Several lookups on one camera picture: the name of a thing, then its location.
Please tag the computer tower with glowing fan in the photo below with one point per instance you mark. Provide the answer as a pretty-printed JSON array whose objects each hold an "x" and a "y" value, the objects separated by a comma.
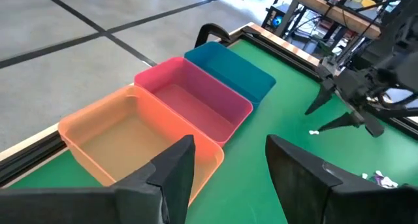
[{"x": 276, "y": 20}]

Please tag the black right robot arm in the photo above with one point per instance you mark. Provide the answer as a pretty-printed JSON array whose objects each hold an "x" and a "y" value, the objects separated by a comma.
[{"x": 401, "y": 28}]

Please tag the orange plastic bin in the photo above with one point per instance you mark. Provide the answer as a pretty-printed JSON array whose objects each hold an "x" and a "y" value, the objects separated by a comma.
[{"x": 130, "y": 142}]

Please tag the black table clamp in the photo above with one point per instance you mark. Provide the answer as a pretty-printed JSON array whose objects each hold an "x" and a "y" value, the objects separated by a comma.
[{"x": 212, "y": 28}]

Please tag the wooden workbench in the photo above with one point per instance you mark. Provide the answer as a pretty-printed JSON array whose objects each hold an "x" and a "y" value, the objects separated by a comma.
[{"x": 326, "y": 8}]

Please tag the blue plastic bin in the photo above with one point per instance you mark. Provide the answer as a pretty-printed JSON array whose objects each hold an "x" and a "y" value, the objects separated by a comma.
[{"x": 235, "y": 70}]

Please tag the pink plastic bin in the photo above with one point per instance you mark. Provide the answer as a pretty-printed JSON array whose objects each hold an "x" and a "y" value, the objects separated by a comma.
[{"x": 196, "y": 103}]

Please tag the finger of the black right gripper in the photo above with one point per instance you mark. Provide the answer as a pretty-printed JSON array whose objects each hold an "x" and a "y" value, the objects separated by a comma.
[
  {"x": 346, "y": 121},
  {"x": 323, "y": 95}
]

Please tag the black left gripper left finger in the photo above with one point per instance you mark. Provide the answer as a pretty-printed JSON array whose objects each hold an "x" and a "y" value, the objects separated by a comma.
[{"x": 81, "y": 206}]

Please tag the white plastic bone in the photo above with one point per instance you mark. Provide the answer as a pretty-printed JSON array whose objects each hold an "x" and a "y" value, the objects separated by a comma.
[
  {"x": 314, "y": 132},
  {"x": 364, "y": 176},
  {"x": 388, "y": 183}
]

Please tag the silver mounting plate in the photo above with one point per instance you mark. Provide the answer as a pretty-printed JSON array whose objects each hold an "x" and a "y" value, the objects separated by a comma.
[{"x": 327, "y": 66}]

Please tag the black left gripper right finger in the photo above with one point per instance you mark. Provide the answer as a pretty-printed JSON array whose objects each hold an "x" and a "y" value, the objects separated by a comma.
[{"x": 310, "y": 191}]

